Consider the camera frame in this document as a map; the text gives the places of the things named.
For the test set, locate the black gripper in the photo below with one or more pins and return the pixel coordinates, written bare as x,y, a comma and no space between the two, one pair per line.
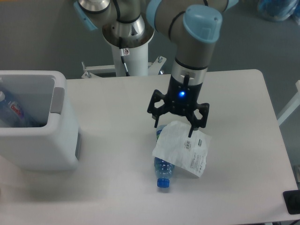
182,98

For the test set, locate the white plastic trash can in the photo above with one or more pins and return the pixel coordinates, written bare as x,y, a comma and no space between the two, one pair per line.
54,145

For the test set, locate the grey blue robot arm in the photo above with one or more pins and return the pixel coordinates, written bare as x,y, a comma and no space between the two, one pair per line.
193,25

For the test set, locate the white crumpled paper bag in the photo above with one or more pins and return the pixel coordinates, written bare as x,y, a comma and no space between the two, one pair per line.
176,147

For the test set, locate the clear bottle blue cap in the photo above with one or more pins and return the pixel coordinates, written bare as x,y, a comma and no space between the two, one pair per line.
164,172

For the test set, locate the blue plastic bag background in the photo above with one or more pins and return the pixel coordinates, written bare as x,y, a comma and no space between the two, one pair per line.
276,10

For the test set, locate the black device table corner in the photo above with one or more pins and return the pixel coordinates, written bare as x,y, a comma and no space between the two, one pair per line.
292,201

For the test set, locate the plastic bottle inside bin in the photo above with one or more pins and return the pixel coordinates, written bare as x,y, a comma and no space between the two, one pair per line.
12,112

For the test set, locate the white pedestal base frame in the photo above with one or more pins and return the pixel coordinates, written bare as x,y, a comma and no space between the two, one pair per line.
154,68

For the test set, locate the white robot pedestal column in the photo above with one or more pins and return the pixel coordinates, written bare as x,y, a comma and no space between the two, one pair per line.
136,60

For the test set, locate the white frame right edge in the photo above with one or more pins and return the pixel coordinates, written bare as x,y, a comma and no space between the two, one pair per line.
290,107

